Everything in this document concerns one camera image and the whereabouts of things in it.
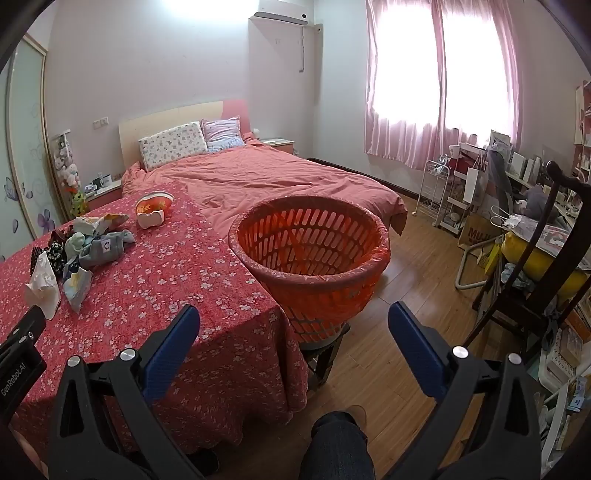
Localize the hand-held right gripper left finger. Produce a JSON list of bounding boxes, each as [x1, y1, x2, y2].
[[48, 305, 201, 480]]

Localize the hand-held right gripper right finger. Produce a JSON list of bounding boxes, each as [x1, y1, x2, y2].
[[388, 302, 543, 480]]

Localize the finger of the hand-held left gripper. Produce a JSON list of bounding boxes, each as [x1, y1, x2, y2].
[[0, 305, 47, 365]]

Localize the white tissue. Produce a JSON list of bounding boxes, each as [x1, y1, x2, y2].
[[25, 251, 62, 320]]

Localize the light blue wrapper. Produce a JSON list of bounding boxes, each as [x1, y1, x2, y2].
[[62, 265, 94, 313]]

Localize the dark patterned wrapper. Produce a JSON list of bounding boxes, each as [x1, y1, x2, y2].
[[30, 231, 69, 278]]

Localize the pale green wrapper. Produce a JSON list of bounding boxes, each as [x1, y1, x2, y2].
[[65, 232, 88, 261]]

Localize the orange plastic laundry basket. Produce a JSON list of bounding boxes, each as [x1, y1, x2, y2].
[[228, 196, 392, 344]]

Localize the red white instant noodle bowl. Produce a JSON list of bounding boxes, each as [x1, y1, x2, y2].
[[135, 191, 176, 230]]

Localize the person's left hand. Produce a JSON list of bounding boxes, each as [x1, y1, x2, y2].
[[10, 415, 51, 480]]

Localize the red floral tablecloth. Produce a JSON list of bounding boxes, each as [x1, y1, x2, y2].
[[0, 180, 310, 455]]

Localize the dark wooden stool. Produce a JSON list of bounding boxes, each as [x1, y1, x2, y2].
[[300, 323, 352, 391]]

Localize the dark wooden chair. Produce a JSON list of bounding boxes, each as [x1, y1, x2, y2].
[[462, 161, 591, 398]]

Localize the dark slipper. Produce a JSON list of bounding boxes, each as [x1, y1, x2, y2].
[[189, 450, 220, 476]]

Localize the person's leg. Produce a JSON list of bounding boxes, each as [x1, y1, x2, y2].
[[299, 412, 376, 480]]

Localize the green yellow plush toy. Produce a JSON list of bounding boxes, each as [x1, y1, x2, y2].
[[69, 187, 89, 217]]

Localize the brown paper bag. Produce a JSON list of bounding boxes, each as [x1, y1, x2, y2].
[[458, 210, 504, 252]]

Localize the white plastic rack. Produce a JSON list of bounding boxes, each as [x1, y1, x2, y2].
[[538, 346, 591, 462]]

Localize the pink nightstand by wardrobe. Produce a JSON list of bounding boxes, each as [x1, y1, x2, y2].
[[83, 178, 124, 212]]

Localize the white shelf cart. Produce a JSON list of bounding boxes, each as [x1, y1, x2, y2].
[[438, 143, 485, 232]]

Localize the yellow cushion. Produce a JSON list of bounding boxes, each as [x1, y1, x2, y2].
[[501, 231, 589, 301]]

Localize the hanging plush toys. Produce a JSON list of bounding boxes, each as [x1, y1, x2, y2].
[[51, 131, 83, 190]]

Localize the clear plastic bag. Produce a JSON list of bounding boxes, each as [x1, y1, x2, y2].
[[489, 205, 583, 259]]

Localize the white paper bag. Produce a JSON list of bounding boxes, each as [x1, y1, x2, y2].
[[463, 152, 488, 204]]

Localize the frosted glass wardrobe door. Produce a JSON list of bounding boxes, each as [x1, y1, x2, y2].
[[0, 37, 65, 264]]

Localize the grey office chair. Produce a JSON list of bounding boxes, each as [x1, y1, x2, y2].
[[485, 150, 527, 217]]

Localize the grey cloth bundle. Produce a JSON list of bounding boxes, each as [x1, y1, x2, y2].
[[524, 185, 559, 217]]

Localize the red duvet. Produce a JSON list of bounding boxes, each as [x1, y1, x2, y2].
[[121, 134, 408, 236]]

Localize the white floral pillow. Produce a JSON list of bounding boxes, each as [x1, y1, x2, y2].
[[139, 121, 209, 171]]

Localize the pink curtain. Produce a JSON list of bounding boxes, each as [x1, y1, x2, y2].
[[365, 0, 522, 160]]

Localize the pink striped pillow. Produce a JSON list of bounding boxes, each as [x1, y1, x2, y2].
[[201, 116, 245, 153]]

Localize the beige wooden bed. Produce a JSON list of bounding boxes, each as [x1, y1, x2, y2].
[[117, 99, 408, 236]]

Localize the pink nightstand by window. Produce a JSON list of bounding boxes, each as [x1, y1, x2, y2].
[[261, 137, 296, 155]]

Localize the white air conditioner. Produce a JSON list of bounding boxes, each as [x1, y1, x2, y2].
[[249, 0, 311, 26]]

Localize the white tube frame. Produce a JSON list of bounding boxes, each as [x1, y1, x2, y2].
[[455, 233, 506, 291]]

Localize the white wire trolley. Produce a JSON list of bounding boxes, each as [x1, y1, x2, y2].
[[413, 159, 451, 227]]

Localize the air conditioner hose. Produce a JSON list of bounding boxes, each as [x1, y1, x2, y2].
[[299, 23, 324, 73]]

